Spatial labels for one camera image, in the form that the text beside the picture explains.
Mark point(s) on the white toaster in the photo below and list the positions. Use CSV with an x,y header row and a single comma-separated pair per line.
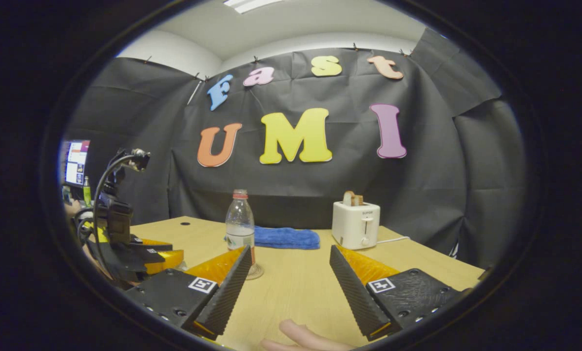
x,y
354,226

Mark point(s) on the clear plastic water bottle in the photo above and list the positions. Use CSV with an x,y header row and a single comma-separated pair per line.
x,y
240,219

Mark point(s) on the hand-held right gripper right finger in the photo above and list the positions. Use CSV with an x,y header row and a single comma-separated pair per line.
x,y
354,292

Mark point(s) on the bread slice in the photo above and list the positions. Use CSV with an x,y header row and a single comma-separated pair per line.
x,y
353,199

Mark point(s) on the blue towel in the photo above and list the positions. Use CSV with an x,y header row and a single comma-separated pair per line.
x,y
286,238

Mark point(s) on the ceiling light panel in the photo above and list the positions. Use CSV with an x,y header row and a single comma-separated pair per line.
x,y
249,4

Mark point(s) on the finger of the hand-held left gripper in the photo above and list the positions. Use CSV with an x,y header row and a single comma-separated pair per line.
x,y
157,242
166,261

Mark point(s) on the computer monitor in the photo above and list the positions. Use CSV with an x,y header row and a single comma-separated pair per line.
x,y
76,163

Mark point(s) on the round beige coaster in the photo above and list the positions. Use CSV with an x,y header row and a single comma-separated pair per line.
x,y
257,273

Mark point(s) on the green drink bottle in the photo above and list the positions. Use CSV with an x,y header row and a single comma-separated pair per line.
x,y
87,192

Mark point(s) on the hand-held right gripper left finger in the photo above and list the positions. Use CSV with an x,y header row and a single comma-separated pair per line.
x,y
225,292

